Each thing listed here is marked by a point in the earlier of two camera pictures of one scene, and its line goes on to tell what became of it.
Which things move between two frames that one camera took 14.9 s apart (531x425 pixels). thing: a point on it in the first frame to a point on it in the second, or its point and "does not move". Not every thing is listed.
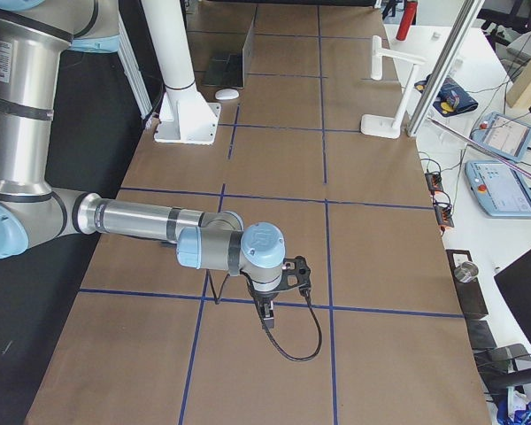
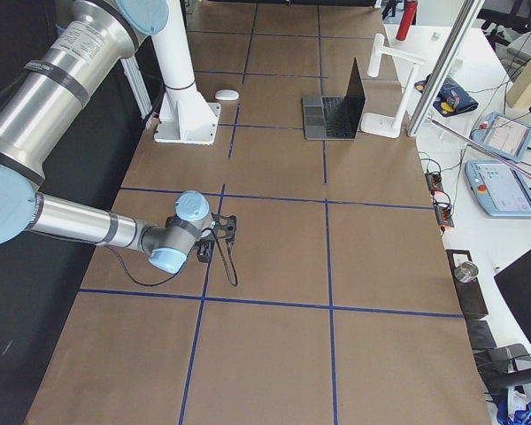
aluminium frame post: x=442 y=71 does not move
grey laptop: x=229 y=70 to x=334 y=117
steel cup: x=466 y=272 does not move
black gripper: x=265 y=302 to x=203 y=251
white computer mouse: x=227 y=94 does not move
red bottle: x=407 y=19 does not move
